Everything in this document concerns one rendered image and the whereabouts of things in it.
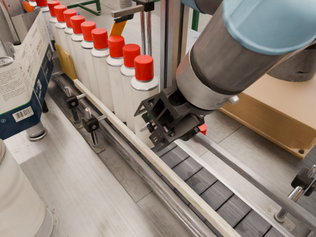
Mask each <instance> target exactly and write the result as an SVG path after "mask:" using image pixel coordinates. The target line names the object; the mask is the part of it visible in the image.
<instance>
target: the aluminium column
mask: <svg viewBox="0 0 316 237"><path fill-rule="evenodd" d="M189 11H190V7H188V6H186V5H185V4H183V3H182V2H181V0H169V21H168V53H167V85H166V87H169V86H171V85H172V80H173V77H174V75H175V74H176V70H177V68H178V66H179V64H180V63H181V61H182V60H183V58H184V57H185V55H186V45H187V34H188V23H189ZM167 14H168V0H160V92H161V91H162V90H163V89H165V77H166V39H167Z"/></svg>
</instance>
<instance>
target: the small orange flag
mask: <svg viewBox="0 0 316 237"><path fill-rule="evenodd" d="M127 20H128V16H124V17H120V18H116V19H114V23H113V26H112V29H111V32H110V35H109V37H110V36H113V35H121V34H122V31H123V29H124V27H125V25H126V22H127Z"/></svg>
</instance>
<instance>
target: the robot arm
mask: <svg viewBox="0 0 316 237"><path fill-rule="evenodd" d="M181 2H182V3H183V4H185V5H186V6H188V7H191V8H192V9H194V10H197V11H198V12H200V13H202V14H209V15H212V18H211V19H210V21H209V22H208V24H207V25H206V27H205V28H204V29H203V31H202V32H201V34H200V36H199V37H198V39H197V40H196V41H195V43H193V45H192V46H191V48H190V49H189V51H188V52H187V54H186V55H185V57H184V58H183V60H182V61H181V63H180V64H179V66H178V68H177V70H176V74H175V75H174V77H173V80H172V85H171V86H169V87H167V88H165V89H163V90H162V91H161V92H160V93H157V94H155V95H153V96H151V97H149V98H147V99H145V100H143V101H141V103H140V105H139V107H138V109H137V110H136V112H135V114H134V117H136V116H138V115H140V114H142V113H144V112H145V111H147V112H146V113H144V114H142V116H141V117H142V118H143V120H144V121H145V123H146V125H144V126H143V127H141V129H140V132H143V131H145V130H149V132H150V133H151V135H150V136H149V139H150V140H151V141H152V143H153V144H154V145H153V146H151V148H153V147H155V146H157V145H158V144H160V143H161V144H162V146H161V147H160V148H159V149H158V150H157V152H159V151H161V150H162V149H164V148H165V147H167V146H168V145H170V144H171V143H172V142H173V141H175V140H177V139H181V140H183V141H188V140H190V139H191V138H193V137H194V136H195V135H196V134H197V133H199V132H200V131H201V130H200V128H199V126H202V125H203V124H204V123H205V120H204V117H205V116H206V115H209V114H211V113H213V112H215V111H216V110H217V109H219V108H221V107H223V106H224V105H225V104H227V103H228V102H230V103H231V104H233V105H234V104H236V103H238V102H239V98H238V97H237V95H238V94H239V93H241V92H243V91H244V90H245V89H247V88H248V87H249V86H251V85H252V84H253V83H254V82H256V81H257V80H258V79H260V78H261V77H262V76H264V75H265V74H268V75H270V76H272V77H274V78H276V79H280V80H284V81H290V82H303V81H308V80H310V79H312V78H313V77H314V75H315V73H316V0H181ZM151 103H152V105H151ZM142 106H144V107H145V108H144V109H142V110H140V109H141V107H142Z"/></svg>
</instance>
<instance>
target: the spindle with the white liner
mask: <svg viewBox="0 0 316 237"><path fill-rule="evenodd" d="M53 225H54V218H53V215H52V213H51V211H50V210H49V209H48V208H47V207H46V205H45V203H44V202H43V201H42V200H41V199H40V197H39V196H38V194H37V192H36V191H35V190H34V188H33V187H32V185H31V183H30V181H29V180H28V178H27V177H26V175H25V174H24V173H23V171H22V170H21V167H20V166H19V164H18V163H17V161H16V160H15V158H14V157H13V156H12V154H11V153H10V151H9V149H8V148H7V146H6V144H5V143H4V141H3V140H2V139H0V237H50V235H51V233H52V230H53Z"/></svg>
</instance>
